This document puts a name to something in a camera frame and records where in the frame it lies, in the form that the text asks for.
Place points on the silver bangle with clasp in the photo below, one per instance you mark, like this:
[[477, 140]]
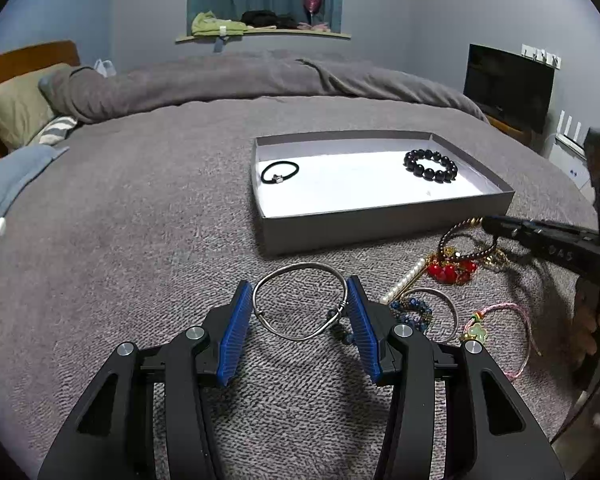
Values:
[[331, 316]]

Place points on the shallow grey cardboard box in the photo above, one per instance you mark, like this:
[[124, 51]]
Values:
[[355, 230]]

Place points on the light green cloth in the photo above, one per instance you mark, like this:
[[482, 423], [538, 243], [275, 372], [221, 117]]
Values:
[[212, 25]]

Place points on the grey folded duvet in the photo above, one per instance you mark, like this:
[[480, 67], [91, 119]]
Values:
[[230, 80]]

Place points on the olive green pillow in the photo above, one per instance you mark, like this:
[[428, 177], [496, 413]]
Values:
[[15, 105]]

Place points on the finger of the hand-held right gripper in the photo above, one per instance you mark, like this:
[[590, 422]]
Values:
[[550, 247]]

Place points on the wooden headboard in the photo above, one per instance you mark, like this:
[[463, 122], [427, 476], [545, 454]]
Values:
[[30, 55]]

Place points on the person's right hand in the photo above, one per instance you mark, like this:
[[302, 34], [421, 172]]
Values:
[[587, 332]]

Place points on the black flat screen television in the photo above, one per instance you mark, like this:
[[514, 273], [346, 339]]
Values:
[[507, 85]]

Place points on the white plastic bag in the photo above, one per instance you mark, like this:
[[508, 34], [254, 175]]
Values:
[[104, 67]]

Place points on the white wall hooks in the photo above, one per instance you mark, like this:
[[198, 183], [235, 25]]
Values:
[[542, 56]]

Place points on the wooden television stand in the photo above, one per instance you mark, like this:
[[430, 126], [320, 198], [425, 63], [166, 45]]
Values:
[[512, 130]]

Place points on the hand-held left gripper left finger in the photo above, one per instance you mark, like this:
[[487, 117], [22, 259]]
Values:
[[235, 330]]

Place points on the white cabinet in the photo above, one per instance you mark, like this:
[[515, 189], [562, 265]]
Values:
[[567, 165]]

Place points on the pink cloth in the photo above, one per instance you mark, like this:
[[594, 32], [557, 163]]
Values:
[[320, 25]]

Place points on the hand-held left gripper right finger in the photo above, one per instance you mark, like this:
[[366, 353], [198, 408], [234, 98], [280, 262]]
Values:
[[362, 330]]

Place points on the thin plain silver bangle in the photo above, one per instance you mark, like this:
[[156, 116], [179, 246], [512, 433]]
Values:
[[455, 315]]

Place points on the grey white striped pillow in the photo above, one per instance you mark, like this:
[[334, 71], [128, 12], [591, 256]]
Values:
[[57, 130]]

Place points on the white router with antennas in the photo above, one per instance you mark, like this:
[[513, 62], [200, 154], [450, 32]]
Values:
[[570, 137]]

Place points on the light blue blanket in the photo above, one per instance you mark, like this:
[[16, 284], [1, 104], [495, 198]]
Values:
[[10, 180]]

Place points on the black clothes pile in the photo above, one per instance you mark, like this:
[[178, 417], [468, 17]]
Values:
[[265, 19]]

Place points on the wooden window sill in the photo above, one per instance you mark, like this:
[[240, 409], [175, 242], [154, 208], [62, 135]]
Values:
[[280, 33]]

